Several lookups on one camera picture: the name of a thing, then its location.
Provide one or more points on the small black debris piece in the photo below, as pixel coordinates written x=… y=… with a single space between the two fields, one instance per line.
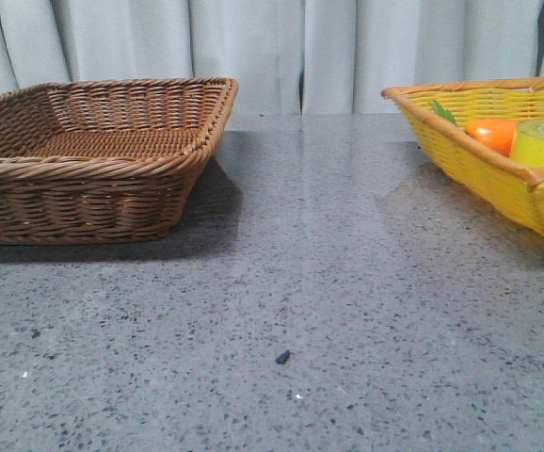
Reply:
x=283 y=357

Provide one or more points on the white curtain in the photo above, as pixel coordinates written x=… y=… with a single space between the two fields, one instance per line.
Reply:
x=289 y=57

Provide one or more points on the yellow wicker basket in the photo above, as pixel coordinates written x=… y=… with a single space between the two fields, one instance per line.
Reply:
x=437 y=114

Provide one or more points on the brown wicker basket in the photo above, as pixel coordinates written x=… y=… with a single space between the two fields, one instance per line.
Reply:
x=108 y=161

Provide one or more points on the orange plastic carrot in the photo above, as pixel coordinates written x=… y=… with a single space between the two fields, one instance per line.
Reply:
x=495 y=133

